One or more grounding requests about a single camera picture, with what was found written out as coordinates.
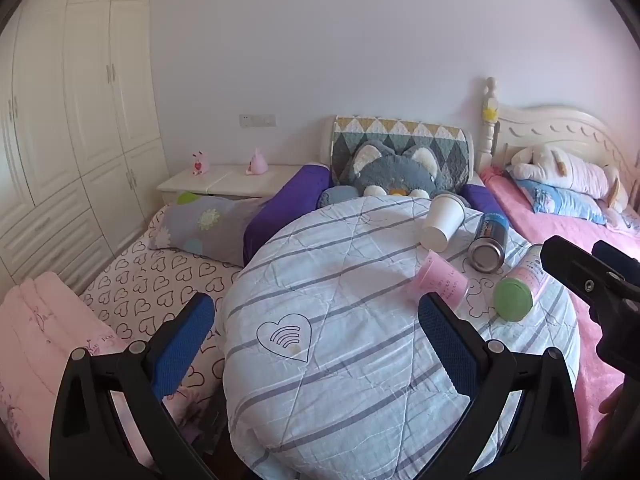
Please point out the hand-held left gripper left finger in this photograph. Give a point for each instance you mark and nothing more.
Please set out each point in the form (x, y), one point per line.
(182, 345)

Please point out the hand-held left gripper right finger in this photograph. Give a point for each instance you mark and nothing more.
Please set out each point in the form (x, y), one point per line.
(447, 345)

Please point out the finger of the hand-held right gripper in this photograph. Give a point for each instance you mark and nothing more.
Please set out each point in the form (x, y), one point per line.
(617, 259)
(575, 270)

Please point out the pink plastic cup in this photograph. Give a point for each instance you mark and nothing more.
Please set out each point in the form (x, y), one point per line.
(442, 282)

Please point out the white paper cup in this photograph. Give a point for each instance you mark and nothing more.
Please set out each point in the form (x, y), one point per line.
(442, 222)

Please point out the person's right hand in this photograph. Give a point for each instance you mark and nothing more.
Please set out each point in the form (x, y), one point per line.
(609, 420)

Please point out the pink bottle with green cap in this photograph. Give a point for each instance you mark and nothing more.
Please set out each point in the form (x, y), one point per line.
(520, 285)

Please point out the pink fleece bed sheet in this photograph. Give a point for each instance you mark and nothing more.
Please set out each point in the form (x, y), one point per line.
(530, 230)

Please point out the heart print bed sheet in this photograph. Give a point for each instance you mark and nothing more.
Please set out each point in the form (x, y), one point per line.
(150, 285)

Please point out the blue printed pillow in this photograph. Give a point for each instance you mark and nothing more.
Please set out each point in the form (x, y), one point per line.
(560, 200)

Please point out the blue metal spray can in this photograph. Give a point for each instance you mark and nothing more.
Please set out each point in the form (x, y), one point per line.
(490, 240)

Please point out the white plush dog toy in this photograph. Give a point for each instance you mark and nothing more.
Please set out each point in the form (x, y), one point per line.
(575, 170)

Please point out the striped white quilt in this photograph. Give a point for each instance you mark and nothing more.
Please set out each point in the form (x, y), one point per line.
(350, 360)

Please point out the purple bed bumper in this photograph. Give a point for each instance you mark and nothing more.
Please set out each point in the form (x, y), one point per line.
(480, 200)
(285, 200)

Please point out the grey flower print pillow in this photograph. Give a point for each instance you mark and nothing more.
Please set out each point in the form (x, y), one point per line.
(215, 225)

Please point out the cream carved bed headboard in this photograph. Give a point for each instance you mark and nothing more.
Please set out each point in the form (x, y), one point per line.
(550, 130)

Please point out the folded pink blanket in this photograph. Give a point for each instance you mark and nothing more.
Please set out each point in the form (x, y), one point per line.
(40, 335)

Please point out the white nightstand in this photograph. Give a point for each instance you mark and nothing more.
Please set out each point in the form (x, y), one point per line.
(225, 180)

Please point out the yellow flower decoration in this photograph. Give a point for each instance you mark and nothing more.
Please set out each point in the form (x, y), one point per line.
(491, 111)

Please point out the small pink rabbit figure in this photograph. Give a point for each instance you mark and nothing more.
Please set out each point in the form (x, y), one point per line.
(200, 164)

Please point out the grey cat plush toy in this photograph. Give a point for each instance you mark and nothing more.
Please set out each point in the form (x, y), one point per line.
(395, 170)

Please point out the patchwork diamond headboard cover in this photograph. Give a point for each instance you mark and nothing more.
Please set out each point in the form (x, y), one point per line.
(390, 130)

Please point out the white panelled wardrobe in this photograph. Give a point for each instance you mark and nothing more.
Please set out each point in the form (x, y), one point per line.
(75, 110)

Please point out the white wall socket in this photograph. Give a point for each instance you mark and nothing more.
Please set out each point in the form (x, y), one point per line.
(257, 120)

